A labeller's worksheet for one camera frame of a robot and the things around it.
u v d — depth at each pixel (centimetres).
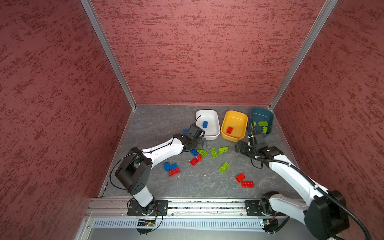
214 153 92
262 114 116
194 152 95
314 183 44
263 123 107
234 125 107
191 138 68
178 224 77
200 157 92
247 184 81
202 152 95
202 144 80
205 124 107
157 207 74
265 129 103
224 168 87
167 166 88
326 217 40
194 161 90
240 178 83
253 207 74
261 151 61
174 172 85
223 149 94
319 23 77
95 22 76
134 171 45
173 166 88
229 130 103
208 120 109
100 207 76
